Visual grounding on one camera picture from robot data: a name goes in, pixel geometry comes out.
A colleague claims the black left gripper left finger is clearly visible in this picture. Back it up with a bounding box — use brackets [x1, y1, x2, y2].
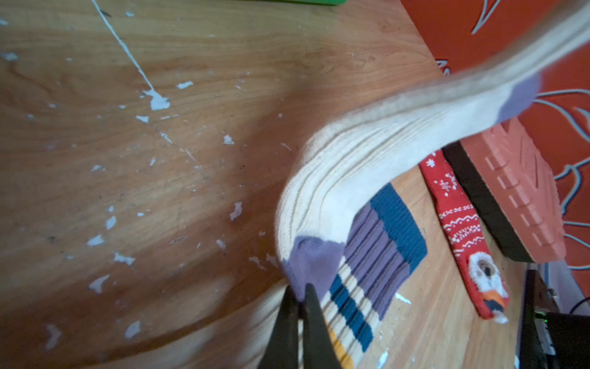
[258, 286, 299, 369]

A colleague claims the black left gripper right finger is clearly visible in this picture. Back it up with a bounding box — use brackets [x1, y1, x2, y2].
[301, 284, 342, 369]

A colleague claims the cream striped sock purple toe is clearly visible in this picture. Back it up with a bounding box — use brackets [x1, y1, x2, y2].
[275, 1, 589, 301]

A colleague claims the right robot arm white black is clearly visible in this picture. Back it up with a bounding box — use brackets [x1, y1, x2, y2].
[517, 270, 589, 368]

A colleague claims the red christmas sock near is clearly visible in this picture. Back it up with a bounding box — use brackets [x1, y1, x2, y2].
[419, 150, 509, 324]

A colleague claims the orange plastic tool case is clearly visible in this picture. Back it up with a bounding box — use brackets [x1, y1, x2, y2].
[442, 118, 566, 264]

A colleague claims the green plastic basket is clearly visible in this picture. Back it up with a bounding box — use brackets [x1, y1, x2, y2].
[265, 0, 347, 6]

